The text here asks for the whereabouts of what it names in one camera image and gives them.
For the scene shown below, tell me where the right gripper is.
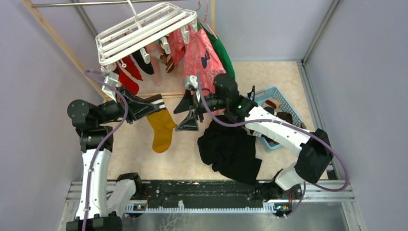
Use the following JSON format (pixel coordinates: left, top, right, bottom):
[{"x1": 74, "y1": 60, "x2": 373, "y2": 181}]
[{"x1": 174, "y1": 88, "x2": 228, "y2": 131}]

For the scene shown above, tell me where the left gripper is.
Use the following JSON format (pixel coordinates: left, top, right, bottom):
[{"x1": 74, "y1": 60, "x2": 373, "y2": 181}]
[{"x1": 97, "y1": 85, "x2": 160, "y2": 125}]

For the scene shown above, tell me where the mustard yellow striped sock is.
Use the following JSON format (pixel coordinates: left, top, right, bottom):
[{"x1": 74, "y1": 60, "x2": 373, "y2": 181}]
[{"x1": 145, "y1": 94, "x2": 177, "y2": 153}]

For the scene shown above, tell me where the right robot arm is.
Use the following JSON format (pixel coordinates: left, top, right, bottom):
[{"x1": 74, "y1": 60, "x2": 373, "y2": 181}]
[{"x1": 174, "y1": 74, "x2": 334, "y2": 198}]

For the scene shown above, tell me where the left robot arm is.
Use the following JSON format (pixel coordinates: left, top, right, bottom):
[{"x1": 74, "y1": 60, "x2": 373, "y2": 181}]
[{"x1": 65, "y1": 87, "x2": 165, "y2": 231}]

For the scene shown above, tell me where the green garment on hanger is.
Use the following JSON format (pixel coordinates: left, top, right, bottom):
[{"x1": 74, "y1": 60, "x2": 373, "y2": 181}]
[{"x1": 200, "y1": 22, "x2": 236, "y2": 80}]

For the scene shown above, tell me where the white plastic sock hanger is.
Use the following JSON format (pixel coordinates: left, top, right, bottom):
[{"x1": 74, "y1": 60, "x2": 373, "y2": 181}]
[{"x1": 95, "y1": 1, "x2": 198, "y2": 66}]

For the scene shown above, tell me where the red patterned sock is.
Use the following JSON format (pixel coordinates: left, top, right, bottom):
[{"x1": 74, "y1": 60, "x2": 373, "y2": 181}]
[{"x1": 114, "y1": 56, "x2": 143, "y2": 95}]

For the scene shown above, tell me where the brown striped sock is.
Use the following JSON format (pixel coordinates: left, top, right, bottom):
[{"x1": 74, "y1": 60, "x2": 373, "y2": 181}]
[{"x1": 160, "y1": 52, "x2": 175, "y2": 73}]

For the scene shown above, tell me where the black cloth pile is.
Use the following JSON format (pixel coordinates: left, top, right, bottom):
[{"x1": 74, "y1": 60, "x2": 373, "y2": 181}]
[{"x1": 197, "y1": 120, "x2": 262, "y2": 185}]

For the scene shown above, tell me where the pink printed shirt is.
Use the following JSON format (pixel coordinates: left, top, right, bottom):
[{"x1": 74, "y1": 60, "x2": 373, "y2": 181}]
[{"x1": 167, "y1": 28, "x2": 226, "y2": 93}]

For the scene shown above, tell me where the light blue plastic basket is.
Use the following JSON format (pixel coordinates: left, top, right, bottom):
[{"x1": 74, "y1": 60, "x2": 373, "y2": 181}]
[{"x1": 245, "y1": 86, "x2": 304, "y2": 153}]

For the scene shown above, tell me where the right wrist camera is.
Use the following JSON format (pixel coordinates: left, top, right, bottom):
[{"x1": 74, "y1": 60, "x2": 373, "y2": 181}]
[{"x1": 184, "y1": 75, "x2": 200, "y2": 98}]

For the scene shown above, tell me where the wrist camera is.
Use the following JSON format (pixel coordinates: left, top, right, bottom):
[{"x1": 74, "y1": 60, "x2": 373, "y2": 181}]
[
  {"x1": 102, "y1": 72, "x2": 121, "y2": 102},
  {"x1": 184, "y1": 75, "x2": 200, "y2": 98}
]

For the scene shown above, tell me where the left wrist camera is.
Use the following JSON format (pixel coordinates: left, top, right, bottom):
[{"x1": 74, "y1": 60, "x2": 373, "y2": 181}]
[{"x1": 102, "y1": 72, "x2": 121, "y2": 102}]

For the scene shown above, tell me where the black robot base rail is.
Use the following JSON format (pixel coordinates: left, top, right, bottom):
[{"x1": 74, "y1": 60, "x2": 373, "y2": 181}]
[{"x1": 65, "y1": 179, "x2": 355, "y2": 219}]

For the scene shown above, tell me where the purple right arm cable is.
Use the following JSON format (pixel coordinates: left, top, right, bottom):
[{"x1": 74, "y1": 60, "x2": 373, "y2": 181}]
[{"x1": 196, "y1": 72, "x2": 351, "y2": 220}]

